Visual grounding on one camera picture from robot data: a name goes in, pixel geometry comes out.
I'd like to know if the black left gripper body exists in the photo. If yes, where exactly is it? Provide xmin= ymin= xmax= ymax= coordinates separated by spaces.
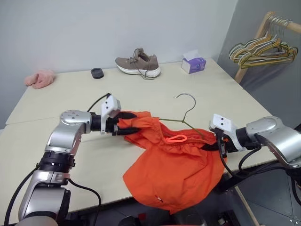
xmin=105 ymin=115 xmax=121 ymax=137

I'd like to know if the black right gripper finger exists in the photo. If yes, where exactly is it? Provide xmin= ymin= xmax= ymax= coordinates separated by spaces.
xmin=201 ymin=144 xmax=221 ymax=152

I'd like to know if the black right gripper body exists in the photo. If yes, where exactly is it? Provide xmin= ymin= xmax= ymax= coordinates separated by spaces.
xmin=215 ymin=129 xmax=238 ymax=157

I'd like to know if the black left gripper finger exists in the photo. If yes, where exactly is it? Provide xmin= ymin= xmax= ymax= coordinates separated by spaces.
xmin=116 ymin=127 xmax=142 ymax=136
xmin=117 ymin=111 xmax=139 ymax=120

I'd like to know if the green wire clothes hanger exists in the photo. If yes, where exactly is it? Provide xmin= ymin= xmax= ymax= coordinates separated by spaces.
xmin=158 ymin=93 xmax=218 ymax=140

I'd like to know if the orange garment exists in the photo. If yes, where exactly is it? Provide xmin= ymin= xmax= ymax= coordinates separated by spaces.
xmin=122 ymin=110 xmax=228 ymax=215

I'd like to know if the brown sneaker with white sole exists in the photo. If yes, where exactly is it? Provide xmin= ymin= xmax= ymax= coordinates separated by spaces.
xmin=115 ymin=48 xmax=162 ymax=80

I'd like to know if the wooden stick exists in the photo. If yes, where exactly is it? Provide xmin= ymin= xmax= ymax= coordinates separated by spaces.
xmin=235 ymin=187 xmax=259 ymax=226

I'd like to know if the purple and white tissue box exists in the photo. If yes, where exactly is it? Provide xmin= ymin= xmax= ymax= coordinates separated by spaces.
xmin=181 ymin=50 xmax=207 ymax=75

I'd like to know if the pink fluffy cloth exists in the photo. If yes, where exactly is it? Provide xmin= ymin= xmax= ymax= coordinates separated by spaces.
xmin=24 ymin=69 xmax=56 ymax=89

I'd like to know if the bunch of hangers on rack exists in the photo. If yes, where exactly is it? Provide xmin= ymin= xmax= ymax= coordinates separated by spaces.
xmin=229 ymin=16 xmax=292 ymax=59

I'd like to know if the wooden clothes rack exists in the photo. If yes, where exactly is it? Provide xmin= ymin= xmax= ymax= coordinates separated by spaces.
xmin=234 ymin=11 xmax=301 ymax=84

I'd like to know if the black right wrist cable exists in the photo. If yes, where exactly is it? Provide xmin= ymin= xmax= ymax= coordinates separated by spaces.
xmin=217 ymin=138 xmax=261 ymax=176

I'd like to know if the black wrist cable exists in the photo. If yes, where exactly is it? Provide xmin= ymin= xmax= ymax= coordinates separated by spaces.
xmin=217 ymin=138 xmax=261 ymax=176
xmin=87 ymin=93 xmax=111 ymax=113

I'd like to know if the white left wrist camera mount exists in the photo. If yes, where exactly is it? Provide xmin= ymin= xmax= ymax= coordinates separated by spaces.
xmin=100 ymin=94 xmax=122 ymax=135

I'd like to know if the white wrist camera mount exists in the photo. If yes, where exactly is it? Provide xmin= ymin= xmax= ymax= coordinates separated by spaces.
xmin=100 ymin=94 xmax=122 ymax=135
xmin=208 ymin=113 xmax=247 ymax=152

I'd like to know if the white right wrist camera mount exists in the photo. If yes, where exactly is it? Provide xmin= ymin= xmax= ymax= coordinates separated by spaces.
xmin=208 ymin=113 xmax=247 ymax=152

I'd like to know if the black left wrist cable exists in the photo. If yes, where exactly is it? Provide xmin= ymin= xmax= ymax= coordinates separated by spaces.
xmin=87 ymin=93 xmax=111 ymax=113

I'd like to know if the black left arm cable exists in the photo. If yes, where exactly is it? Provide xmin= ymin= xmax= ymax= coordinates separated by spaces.
xmin=68 ymin=178 xmax=102 ymax=226

